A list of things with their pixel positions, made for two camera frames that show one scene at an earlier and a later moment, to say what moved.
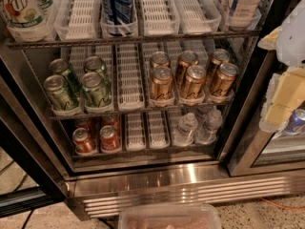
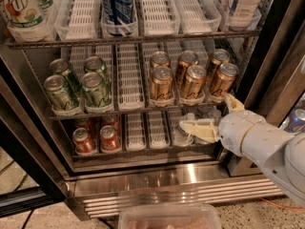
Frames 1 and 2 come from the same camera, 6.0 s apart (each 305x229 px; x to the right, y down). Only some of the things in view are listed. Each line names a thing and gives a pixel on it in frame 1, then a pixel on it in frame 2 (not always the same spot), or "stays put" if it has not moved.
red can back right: x=111 y=120 stays put
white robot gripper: x=293 y=45 -> x=234 y=130
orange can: x=194 y=77 stays put
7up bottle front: x=23 y=18 stays put
